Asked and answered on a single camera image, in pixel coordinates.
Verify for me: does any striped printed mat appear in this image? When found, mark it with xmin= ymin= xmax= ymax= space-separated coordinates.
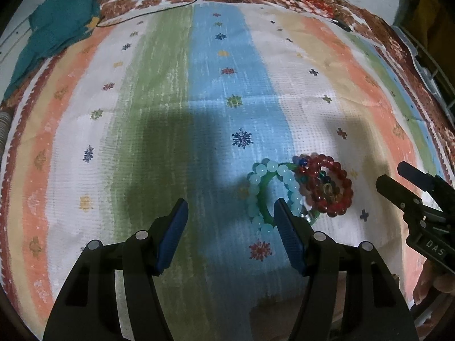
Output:
xmin=0 ymin=2 xmax=452 ymax=332

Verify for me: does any teal cloth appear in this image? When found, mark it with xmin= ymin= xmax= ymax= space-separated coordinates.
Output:
xmin=3 ymin=0 xmax=102 ymax=101

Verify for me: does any white wire rack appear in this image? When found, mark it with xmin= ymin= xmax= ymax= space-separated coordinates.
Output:
xmin=391 ymin=24 xmax=455 ymax=123

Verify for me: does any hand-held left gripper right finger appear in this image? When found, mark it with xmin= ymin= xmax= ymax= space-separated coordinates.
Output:
xmin=273 ymin=198 xmax=419 ymax=341

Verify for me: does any person's right hand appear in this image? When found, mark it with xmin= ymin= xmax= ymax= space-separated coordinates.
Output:
xmin=412 ymin=260 xmax=455 ymax=306

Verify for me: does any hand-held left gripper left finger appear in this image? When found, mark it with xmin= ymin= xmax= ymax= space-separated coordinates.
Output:
xmin=43 ymin=198 xmax=189 ymax=341

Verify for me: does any red bead bracelet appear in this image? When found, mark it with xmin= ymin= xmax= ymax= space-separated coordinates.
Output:
xmin=303 ymin=153 xmax=355 ymax=218

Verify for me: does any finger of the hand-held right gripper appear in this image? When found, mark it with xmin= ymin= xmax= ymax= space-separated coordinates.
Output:
xmin=397 ymin=161 xmax=439 ymax=193
xmin=375 ymin=174 xmax=425 ymax=215

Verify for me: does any light blue bead bracelet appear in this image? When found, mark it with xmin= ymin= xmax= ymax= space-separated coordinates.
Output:
xmin=247 ymin=161 xmax=307 ymax=236

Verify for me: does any dark multicoloured bead bracelet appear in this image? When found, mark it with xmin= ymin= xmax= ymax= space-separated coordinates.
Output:
xmin=292 ymin=154 xmax=342 ymax=200

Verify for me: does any green bangle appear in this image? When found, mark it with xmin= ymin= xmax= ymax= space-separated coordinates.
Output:
xmin=261 ymin=163 xmax=321 ymax=226

